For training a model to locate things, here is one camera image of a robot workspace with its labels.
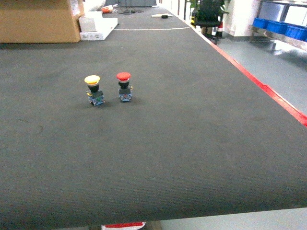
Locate steel flow rack shelf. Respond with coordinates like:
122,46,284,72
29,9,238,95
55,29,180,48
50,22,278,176
248,0,307,51

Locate blue plastic bin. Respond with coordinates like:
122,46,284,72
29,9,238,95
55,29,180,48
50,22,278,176
266,21,288,35
253,18,269,29
285,25,307,41

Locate red mushroom push button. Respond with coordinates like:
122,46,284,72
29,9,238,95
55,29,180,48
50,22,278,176
116,72,133,102

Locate yellow mushroom push button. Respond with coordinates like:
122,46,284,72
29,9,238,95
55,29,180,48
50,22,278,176
84,75,105,106

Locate yellow black traffic cone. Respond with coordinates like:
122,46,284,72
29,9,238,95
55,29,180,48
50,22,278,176
190,10,197,27

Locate black office chair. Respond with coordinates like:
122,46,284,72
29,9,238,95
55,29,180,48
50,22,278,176
193,0,223,45

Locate flat white carton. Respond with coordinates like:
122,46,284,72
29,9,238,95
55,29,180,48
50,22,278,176
80,18,118,41

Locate white foam block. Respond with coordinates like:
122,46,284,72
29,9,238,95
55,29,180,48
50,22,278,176
79,11,103,32

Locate orange white bag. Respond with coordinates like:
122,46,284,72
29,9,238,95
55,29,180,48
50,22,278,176
101,4,118,14

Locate green potted plant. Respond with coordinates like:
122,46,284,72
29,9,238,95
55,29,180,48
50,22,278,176
185,0,230,14

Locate grey plastic crate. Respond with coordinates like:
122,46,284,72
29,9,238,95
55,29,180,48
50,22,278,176
106,0,157,7

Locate large cardboard box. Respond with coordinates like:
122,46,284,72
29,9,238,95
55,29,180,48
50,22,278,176
0,0,84,43

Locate black cables on belt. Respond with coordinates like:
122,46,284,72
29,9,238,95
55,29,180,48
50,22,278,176
117,6,144,15

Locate red conveyor side rail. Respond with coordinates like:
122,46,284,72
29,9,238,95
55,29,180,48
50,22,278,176
167,8,307,127

